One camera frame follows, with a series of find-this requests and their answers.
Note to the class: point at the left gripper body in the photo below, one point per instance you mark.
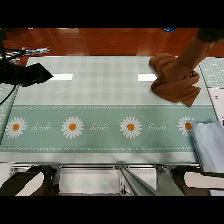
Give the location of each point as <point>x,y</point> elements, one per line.
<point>33,75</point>

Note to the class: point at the brown T-shirt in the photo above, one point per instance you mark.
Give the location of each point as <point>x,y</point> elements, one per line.
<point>173,85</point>

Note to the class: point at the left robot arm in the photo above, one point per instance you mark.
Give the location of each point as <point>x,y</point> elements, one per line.
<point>10,75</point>

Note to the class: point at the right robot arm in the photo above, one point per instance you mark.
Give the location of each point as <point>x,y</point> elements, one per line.
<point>196,181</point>

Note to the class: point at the person's forearm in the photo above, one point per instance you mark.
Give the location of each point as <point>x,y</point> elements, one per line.
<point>200,51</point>

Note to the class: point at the person's hand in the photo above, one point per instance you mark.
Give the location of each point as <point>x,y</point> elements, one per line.
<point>186,71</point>

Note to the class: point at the blue white patterned object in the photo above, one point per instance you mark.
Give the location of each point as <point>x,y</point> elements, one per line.
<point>36,51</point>

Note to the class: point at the white flat sheet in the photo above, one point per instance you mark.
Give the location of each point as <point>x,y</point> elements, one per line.
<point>218,101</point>

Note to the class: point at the light blue garment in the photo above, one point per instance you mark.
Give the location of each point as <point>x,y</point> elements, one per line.
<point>210,146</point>

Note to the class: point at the silver frame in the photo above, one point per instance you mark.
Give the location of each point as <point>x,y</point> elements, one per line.
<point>100,180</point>

